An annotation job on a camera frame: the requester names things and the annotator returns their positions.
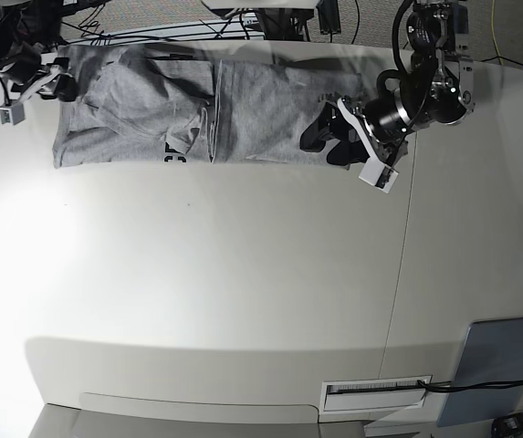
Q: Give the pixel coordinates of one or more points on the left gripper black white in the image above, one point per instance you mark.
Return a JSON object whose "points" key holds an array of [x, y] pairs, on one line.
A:
{"points": [[384, 124]]}

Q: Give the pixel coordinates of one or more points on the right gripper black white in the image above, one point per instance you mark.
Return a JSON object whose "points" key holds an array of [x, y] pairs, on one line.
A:
{"points": [[52, 81]]}

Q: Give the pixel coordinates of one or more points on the grey T-shirt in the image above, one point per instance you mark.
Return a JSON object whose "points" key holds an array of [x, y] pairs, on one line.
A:
{"points": [[136, 104]]}

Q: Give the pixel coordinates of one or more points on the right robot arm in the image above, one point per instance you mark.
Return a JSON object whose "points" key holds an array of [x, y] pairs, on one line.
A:
{"points": [[28, 29]]}

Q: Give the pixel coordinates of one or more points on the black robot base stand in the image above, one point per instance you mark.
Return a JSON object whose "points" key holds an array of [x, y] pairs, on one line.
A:
{"points": [[284, 24]]}

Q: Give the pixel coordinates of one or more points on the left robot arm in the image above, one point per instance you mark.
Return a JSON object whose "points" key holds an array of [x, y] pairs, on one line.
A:
{"points": [[431, 82]]}

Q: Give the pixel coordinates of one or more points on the blue-grey tablet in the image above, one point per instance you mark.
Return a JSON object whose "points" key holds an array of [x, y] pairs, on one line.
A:
{"points": [[493, 351]]}

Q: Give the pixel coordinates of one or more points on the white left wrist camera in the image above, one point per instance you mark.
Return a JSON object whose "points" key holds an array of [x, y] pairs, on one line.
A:
{"points": [[378, 174]]}

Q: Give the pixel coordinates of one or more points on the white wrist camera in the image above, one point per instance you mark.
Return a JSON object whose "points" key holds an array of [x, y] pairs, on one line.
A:
{"points": [[378, 174], [12, 114]]}

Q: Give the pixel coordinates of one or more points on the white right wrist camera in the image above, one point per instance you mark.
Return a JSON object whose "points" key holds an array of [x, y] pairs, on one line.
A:
{"points": [[12, 114]]}

